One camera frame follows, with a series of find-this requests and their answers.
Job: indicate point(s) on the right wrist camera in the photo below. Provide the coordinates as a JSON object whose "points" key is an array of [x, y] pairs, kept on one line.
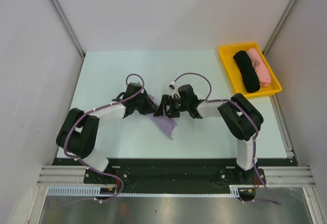
{"points": [[173, 87]]}

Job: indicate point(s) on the aluminium corner post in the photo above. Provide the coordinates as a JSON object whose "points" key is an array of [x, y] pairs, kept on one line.
{"points": [[67, 27], [281, 22]]}

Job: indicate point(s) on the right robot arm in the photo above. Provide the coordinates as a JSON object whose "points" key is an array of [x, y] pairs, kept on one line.
{"points": [[241, 117]]}

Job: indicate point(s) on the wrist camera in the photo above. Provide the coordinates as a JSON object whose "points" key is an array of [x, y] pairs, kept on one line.
{"points": [[173, 87], [139, 83]]}

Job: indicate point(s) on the left aluminium corner post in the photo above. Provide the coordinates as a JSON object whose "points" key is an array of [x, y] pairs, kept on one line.
{"points": [[67, 27]]}

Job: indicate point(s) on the aluminium frame rail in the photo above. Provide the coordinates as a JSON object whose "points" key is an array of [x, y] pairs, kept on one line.
{"points": [[276, 176]]}

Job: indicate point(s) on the white slotted cable duct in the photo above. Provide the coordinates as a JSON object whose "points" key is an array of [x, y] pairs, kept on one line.
{"points": [[89, 191]]}

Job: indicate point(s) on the purple t shirt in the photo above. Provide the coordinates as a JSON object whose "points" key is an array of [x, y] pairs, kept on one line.
{"points": [[165, 124]]}

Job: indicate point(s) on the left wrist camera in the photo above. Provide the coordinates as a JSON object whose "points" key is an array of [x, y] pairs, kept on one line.
{"points": [[139, 83]]}

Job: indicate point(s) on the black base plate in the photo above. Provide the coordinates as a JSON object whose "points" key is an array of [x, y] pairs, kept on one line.
{"points": [[194, 175]]}

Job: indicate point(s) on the yellow plastic tray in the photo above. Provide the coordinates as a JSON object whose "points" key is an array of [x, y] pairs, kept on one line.
{"points": [[226, 54]]}

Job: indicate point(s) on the rolled pink t shirt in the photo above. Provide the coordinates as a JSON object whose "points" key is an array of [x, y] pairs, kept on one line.
{"points": [[260, 68]]}

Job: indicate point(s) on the rolled black t shirt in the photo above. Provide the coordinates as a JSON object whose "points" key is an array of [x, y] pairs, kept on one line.
{"points": [[249, 77]]}

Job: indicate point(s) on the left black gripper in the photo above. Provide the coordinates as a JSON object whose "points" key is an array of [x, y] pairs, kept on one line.
{"points": [[148, 108]]}

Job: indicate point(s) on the right aluminium corner post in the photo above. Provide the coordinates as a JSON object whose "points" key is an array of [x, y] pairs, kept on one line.
{"points": [[281, 22]]}

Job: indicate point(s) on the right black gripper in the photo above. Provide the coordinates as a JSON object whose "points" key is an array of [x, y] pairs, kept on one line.
{"points": [[162, 109]]}

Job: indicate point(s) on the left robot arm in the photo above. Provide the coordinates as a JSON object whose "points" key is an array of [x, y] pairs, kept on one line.
{"points": [[78, 133]]}

